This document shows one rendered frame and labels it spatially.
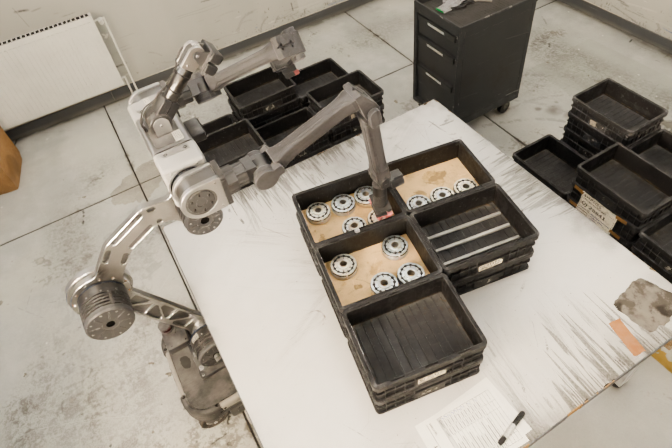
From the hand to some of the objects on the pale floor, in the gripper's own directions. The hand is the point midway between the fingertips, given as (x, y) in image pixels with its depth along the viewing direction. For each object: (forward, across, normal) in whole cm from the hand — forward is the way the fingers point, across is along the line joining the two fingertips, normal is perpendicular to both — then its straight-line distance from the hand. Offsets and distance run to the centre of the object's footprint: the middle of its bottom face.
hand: (380, 216), depth 211 cm
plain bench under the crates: (+87, +13, +4) cm, 88 cm away
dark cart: (+85, -146, +111) cm, 202 cm away
